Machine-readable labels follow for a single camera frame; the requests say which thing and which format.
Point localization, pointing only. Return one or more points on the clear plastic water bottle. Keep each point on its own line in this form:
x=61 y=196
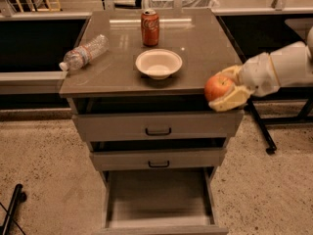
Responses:
x=81 y=55

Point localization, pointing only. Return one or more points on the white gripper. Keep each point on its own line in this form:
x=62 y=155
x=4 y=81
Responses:
x=258 y=73

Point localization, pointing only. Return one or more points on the red cola can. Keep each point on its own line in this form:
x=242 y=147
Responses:
x=150 y=27

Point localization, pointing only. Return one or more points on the white paper bowl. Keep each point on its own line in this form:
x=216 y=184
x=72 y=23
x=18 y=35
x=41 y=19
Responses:
x=158 y=63

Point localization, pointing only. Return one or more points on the black stand left corner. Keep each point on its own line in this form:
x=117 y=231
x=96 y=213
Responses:
x=18 y=197

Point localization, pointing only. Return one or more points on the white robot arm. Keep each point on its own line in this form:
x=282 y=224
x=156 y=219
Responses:
x=293 y=64

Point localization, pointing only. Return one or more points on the red apple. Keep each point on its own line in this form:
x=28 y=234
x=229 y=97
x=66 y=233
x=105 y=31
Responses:
x=217 y=86

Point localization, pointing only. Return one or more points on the grey top drawer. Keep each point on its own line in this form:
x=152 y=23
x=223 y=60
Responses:
x=153 y=126

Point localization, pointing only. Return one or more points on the black table leg frame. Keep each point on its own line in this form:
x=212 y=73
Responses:
x=302 y=117

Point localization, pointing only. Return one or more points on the grey middle drawer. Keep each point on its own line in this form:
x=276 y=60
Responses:
x=153 y=159

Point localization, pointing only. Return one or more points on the grey drawer cabinet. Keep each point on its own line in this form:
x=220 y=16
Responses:
x=112 y=84

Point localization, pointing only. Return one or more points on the grey bottom drawer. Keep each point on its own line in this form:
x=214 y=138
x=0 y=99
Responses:
x=160 y=202

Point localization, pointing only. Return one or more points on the grey drawer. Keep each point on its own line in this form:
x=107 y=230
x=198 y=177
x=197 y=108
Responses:
x=153 y=126
x=160 y=202
x=153 y=159

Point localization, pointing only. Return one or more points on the white wire basket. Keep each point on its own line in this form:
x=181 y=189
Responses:
x=170 y=4

